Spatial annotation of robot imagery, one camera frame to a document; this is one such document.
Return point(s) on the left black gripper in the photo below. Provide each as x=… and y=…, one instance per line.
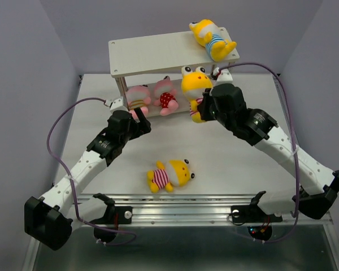
x=143, y=127

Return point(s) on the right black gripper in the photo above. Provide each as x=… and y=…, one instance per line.
x=208, y=96

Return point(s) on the yellow frog red-striped shirt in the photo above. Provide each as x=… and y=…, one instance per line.
x=193, y=85

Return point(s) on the pink frog orange-striped shirt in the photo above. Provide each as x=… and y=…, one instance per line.
x=138, y=97

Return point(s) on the pink frog red polka-dot shirt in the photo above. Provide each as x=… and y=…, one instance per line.
x=165, y=96

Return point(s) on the yellow frog blue-striped shirt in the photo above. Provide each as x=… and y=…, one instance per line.
x=208, y=35

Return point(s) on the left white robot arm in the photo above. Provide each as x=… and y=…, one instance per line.
x=53, y=217

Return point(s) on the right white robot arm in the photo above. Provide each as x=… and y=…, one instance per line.
x=316, y=186

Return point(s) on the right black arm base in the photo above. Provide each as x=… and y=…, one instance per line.
x=260, y=224

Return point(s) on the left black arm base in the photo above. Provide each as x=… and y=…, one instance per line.
x=113, y=214

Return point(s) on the white two-tier shelf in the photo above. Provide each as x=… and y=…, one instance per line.
x=147, y=60

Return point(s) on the yellow frog lying sideways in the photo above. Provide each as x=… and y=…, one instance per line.
x=173, y=173

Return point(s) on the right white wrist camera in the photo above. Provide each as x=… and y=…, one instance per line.
x=221, y=76

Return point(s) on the aluminium mounting rail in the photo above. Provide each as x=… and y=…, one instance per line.
x=228, y=172

